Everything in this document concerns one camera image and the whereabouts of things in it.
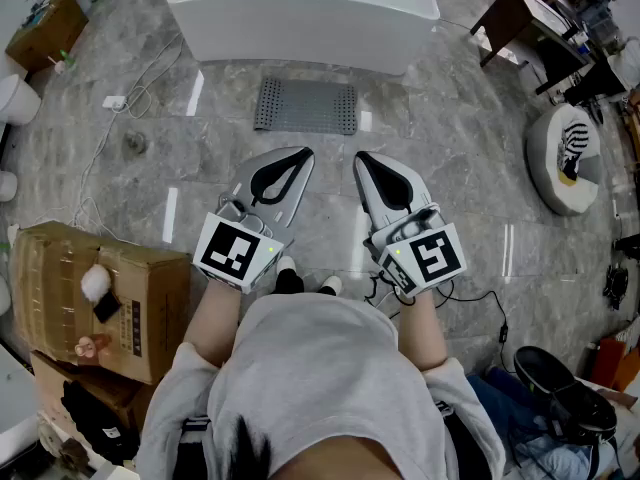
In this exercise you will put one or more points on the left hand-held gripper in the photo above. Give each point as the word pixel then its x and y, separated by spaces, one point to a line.
pixel 230 250

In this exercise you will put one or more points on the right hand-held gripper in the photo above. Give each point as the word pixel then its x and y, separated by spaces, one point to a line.
pixel 435 258

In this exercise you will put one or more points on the grey perforated bath mat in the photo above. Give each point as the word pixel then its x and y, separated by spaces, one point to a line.
pixel 310 105

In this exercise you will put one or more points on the person's right forearm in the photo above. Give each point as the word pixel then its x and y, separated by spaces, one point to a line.
pixel 422 333

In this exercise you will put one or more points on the person's left forearm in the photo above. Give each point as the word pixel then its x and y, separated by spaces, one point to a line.
pixel 215 318

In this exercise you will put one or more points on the white bathtub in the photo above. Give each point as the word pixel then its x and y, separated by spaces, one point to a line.
pixel 300 28

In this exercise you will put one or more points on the white shoe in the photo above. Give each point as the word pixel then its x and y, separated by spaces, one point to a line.
pixel 331 285
pixel 286 264

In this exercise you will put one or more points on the person's black trousers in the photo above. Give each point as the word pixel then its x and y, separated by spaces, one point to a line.
pixel 289 283

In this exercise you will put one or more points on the round grey white pouf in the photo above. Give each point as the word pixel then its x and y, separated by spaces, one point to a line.
pixel 545 168

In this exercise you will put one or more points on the white power strip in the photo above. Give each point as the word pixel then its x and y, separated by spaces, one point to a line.
pixel 114 102

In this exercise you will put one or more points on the person's grey sweatshirt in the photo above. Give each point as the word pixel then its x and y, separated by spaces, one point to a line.
pixel 320 368

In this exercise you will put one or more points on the white fluffy puff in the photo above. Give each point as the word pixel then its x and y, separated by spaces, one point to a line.
pixel 95 282

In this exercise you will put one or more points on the small black pad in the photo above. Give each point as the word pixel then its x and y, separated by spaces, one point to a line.
pixel 106 307

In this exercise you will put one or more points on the dark wooden table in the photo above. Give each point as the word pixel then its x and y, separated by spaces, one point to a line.
pixel 505 13

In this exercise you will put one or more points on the pink bottle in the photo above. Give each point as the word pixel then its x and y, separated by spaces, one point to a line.
pixel 92 345

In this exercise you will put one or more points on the white rectangular washbasin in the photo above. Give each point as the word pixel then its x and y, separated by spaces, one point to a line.
pixel 550 18

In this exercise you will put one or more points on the blue clothes pile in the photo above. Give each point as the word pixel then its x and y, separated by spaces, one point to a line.
pixel 505 403

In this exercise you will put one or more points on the large taped cardboard box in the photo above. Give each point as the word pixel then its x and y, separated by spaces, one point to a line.
pixel 50 278

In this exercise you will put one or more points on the green toilet brush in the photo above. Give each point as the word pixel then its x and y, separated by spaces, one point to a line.
pixel 62 62

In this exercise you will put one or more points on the black padded case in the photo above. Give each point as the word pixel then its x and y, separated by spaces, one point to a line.
pixel 565 393

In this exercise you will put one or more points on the tall white bin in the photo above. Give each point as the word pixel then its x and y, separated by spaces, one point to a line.
pixel 17 100

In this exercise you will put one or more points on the brown cardboard box with clutter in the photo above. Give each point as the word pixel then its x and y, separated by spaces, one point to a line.
pixel 50 33

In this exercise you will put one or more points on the person's face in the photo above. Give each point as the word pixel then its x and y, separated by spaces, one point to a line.
pixel 340 463

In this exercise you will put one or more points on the orange box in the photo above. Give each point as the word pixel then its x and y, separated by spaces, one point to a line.
pixel 617 368

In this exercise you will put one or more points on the black garment with white label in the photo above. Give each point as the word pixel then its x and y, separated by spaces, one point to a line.
pixel 95 418

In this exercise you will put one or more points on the black metal desk frame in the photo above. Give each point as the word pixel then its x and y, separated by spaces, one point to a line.
pixel 555 63

